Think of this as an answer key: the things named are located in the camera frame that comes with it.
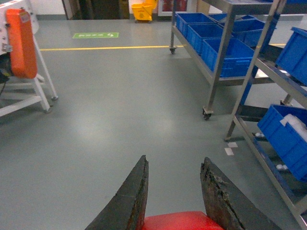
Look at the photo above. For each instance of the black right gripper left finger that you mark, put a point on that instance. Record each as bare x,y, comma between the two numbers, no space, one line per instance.
126,210

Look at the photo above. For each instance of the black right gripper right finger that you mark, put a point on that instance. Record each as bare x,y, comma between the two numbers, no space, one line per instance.
227,205

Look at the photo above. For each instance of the red block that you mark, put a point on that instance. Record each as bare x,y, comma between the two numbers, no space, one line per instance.
188,220

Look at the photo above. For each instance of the near steel shelf rack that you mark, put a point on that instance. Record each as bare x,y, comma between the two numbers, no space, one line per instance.
246,117

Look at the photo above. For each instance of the far steel shelf cart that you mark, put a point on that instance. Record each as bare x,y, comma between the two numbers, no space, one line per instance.
232,8

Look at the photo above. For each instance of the blue bin lower rack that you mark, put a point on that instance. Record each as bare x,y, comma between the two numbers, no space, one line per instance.
288,144

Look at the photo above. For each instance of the blue bin rack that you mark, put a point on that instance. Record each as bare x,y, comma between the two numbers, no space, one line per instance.
293,57
288,144

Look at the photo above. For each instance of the blue bin on cart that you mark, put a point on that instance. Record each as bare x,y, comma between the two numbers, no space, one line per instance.
237,59

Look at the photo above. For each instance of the blue bin upper rack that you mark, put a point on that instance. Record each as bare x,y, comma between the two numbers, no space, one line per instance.
293,57

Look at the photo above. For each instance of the green floor sign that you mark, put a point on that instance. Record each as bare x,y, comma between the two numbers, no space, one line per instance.
95,35

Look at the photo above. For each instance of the orange padded panel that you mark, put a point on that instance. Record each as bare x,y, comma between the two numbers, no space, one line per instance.
22,56

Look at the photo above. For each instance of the yellow mop bucket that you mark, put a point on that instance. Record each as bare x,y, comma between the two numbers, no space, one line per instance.
143,12

